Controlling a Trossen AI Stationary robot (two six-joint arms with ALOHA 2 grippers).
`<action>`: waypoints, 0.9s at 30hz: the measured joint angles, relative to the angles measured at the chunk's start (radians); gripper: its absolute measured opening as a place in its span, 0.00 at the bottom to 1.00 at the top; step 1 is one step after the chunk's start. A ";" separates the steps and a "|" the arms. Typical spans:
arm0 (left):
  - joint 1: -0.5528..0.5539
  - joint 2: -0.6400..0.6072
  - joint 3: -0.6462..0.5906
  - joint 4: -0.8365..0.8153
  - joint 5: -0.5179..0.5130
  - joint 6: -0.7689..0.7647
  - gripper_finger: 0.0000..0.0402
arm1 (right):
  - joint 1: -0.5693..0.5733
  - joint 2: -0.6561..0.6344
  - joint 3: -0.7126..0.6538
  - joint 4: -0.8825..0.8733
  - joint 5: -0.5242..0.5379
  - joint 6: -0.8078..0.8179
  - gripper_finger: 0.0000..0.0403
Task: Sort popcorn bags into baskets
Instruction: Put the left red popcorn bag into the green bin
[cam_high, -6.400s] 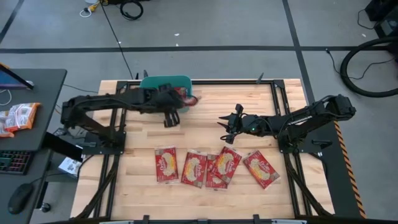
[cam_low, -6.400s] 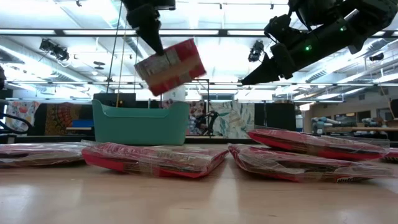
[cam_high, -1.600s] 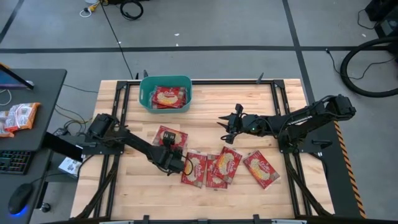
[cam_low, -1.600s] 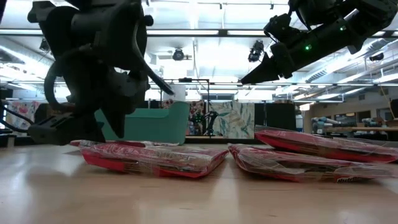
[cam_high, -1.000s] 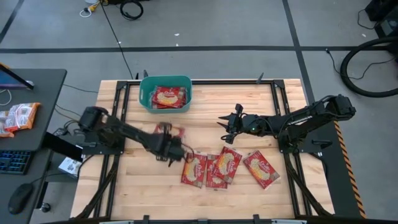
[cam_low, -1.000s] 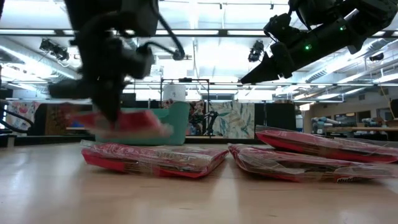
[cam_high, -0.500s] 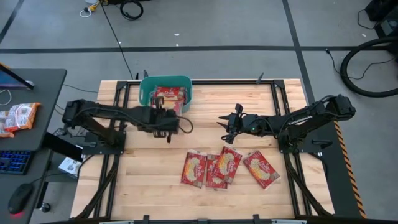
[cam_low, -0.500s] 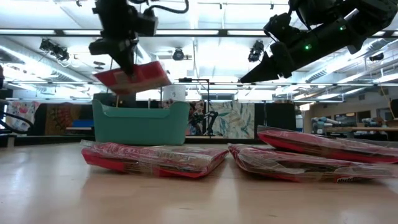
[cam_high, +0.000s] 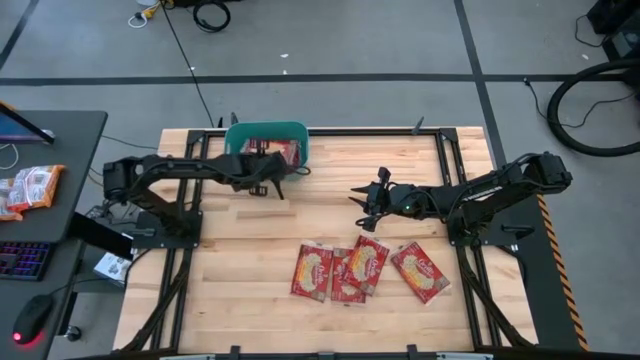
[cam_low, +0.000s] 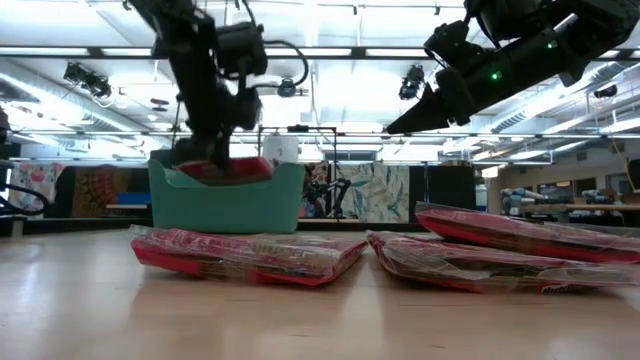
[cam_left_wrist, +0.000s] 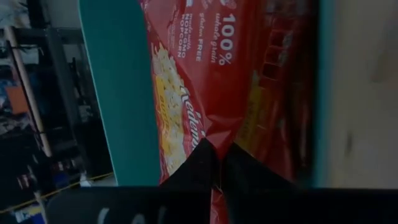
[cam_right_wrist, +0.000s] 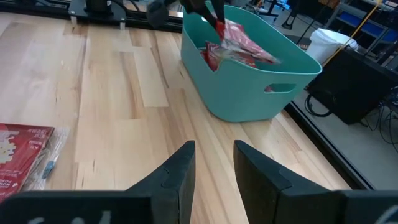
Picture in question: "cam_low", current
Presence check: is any colourful patterned cloth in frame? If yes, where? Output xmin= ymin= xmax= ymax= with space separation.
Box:
xmin=299 ymin=162 xmax=332 ymax=219

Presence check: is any black hose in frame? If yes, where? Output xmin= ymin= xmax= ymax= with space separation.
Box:
xmin=0 ymin=182 xmax=51 ymax=217

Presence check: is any black horizontal frame beam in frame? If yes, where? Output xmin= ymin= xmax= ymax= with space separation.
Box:
xmin=0 ymin=45 xmax=640 ymax=59
xmin=0 ymin=128 xmax=640 ymax=140

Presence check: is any leaf patterned cloth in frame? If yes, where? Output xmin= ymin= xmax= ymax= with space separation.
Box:
xmin=334 ymin=163 xmax=410 ymax=224

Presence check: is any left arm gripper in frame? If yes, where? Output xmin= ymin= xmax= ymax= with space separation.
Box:
xmin=172 ymin=89 xmax=264 ymax=171

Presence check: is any floral patterned cloth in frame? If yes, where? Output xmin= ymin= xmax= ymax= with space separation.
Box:
xmin=8 ymin=162 xmax=66 ymax=211

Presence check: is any blue board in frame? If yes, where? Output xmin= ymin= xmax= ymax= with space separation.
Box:
xmin=117 ymin=192 xmax=151 ymax=206

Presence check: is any red popcorn bag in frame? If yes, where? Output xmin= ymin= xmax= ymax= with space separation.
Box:
xmin=367 ymin=229 xmax=640 ymax=295
xmin=128 ymin=224 xmax=370 ymax=288
xmin=177 ymin=156 xmax=275 ymax=186
xmin=413 ymin=200 xmax=640 ymax=265

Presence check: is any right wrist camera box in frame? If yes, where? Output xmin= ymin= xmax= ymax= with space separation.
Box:
xmin=423 ymin=19 xmax=482 ymax=67

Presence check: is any black aluminium table frame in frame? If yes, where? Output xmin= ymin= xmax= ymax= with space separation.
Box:
xmin=0 ymin=214 xmax=426 ymax=237

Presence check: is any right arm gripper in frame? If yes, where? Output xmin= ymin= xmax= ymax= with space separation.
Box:
xmin=386 ymin=67 xmax=475 ymax=135

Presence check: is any distant wooden table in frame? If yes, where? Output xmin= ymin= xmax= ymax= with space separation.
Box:
xmin=522 ymin=202 xmax=640 ymax=215

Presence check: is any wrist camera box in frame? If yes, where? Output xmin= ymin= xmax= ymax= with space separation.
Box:
xmin=423 ymin=19 xmax=482 ymax=67
xmin=216 ymin=22 xmax=270 ymax=80

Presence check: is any teal plastic basket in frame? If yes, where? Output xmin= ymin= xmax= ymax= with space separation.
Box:
xmin=148 ymin=158 xmax=306 ymax=235

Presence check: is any black panel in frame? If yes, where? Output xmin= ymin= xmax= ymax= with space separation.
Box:
xmin=427 ymin=164 xmax=476 ymax=211

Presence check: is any black ceiling mounted device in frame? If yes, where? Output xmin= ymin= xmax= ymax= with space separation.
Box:
xmin=63 ymin=62 xmax=114 ymax=99
xmin=398 ymin=64 xmax=426 ymax=101
xmin=277 ymin=78 xmax=299 ymax=99

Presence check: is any white paper roll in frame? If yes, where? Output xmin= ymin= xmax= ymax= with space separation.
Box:
xmin=262 ymin=134 xmax=300 ymax=164

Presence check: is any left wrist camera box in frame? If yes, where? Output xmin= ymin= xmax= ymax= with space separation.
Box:
xmin=216 ymin=22 xmax=270 ymax=80

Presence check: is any brown patterned cloth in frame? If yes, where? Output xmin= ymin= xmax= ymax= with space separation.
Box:
xmin=72 ymin=164 xmax=120 ymax=219

